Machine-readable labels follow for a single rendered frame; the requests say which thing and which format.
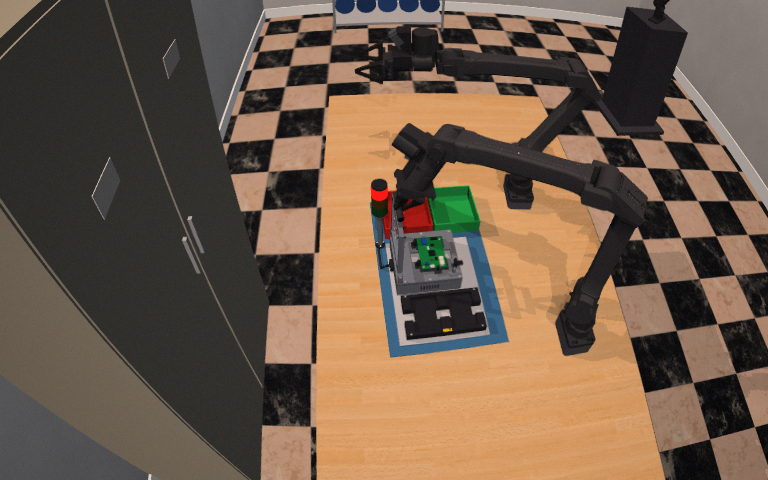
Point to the green circuit board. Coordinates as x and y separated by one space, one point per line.
431 252

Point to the red bin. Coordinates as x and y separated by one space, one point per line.
419 215

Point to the green square bin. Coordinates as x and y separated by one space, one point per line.
454 204

